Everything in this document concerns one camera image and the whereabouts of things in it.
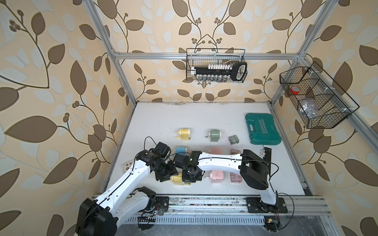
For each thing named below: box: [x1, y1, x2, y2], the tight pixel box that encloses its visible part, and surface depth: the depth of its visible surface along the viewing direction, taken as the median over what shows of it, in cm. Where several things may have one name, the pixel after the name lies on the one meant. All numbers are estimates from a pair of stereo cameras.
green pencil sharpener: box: [204, 129, 221, 143], surface depth 96 cm
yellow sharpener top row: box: [176, 128, 191, 141], surface depth 96 cm
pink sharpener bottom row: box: [209, 170, 224, 184], surface depth 79 cm
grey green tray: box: [228, 134, 240, 145], surface depth 101 cm
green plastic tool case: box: [245, 113, 283, 146], surface depth 98 cm
